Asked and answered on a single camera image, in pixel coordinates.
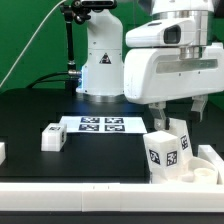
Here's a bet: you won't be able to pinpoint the paper sheet with tags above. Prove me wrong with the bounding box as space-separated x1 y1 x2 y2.
60 116 146 134

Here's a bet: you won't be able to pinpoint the white block at left edge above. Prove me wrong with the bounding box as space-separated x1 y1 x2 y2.
0 142 6 165

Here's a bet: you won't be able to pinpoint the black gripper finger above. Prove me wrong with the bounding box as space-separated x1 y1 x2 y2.
149 102 170 131
190 95 208 122

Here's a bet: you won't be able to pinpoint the white round stool seat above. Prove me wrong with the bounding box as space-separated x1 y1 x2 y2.
148 155 220 185

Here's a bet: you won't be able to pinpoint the black cables on table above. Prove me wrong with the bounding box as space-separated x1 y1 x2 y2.
25 71 78 90

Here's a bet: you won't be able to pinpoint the black camera stand pole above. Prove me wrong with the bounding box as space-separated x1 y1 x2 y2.
59 0 118 92

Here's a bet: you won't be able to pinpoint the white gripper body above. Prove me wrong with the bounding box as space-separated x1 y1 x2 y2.
124 18 224 104

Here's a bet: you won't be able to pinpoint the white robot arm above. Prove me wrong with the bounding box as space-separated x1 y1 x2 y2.
78 0 224 130

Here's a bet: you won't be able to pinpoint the white cable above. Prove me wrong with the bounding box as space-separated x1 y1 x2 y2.
0 0 68 89

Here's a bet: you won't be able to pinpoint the white front fence rail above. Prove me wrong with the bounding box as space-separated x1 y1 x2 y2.
0 183 224 212

